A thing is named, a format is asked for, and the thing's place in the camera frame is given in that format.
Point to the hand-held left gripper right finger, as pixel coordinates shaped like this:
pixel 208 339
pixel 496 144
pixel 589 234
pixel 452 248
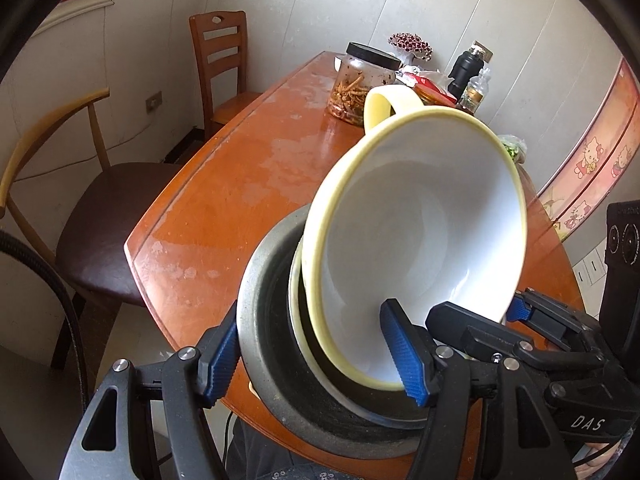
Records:
pixel 405 355

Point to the red tissue packet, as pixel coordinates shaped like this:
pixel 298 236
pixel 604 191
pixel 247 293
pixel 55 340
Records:
pixel 425 77

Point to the person's right hand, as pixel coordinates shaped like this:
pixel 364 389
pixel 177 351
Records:
pixel 600 465

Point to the deep steel bowl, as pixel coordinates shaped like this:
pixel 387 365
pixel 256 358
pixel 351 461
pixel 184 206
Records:
pixel 320 375

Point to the light wooden chair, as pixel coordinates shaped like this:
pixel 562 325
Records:
pixel 115 220

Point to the brown wooden chair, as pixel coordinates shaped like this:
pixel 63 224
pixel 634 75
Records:
pixel 220 35

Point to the red labelled jar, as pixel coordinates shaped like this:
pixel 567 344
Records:
pixel 435 95

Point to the large steel bowl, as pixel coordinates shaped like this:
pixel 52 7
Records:
pixel 260 310

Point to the bag of green vegetables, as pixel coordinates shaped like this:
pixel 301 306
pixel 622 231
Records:
pixel 512 150

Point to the clear jar black lid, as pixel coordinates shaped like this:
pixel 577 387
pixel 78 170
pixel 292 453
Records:
pixel 355 90

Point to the white wall socket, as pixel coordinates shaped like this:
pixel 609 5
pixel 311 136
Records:
pixel 590 270

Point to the cartoon door curtain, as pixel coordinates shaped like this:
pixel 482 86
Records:
pixel 600 160

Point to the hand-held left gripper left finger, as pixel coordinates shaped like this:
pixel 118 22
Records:
pixel 222 360

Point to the black thermos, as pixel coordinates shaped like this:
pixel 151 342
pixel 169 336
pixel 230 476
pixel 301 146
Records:
pixel 462 72

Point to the beige wall socket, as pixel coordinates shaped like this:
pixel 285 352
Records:
pixel 483 46

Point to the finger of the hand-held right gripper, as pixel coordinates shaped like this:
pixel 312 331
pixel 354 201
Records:
pixel 520 307
pixel 475 332

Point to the grey wall socket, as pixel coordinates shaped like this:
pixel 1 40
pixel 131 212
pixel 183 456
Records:
pixel 154 101

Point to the clear plastic bottle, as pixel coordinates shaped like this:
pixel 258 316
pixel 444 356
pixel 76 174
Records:
pixel 475 92

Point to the flower bouquet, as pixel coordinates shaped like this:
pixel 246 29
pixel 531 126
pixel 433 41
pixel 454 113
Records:
pixel 410 45

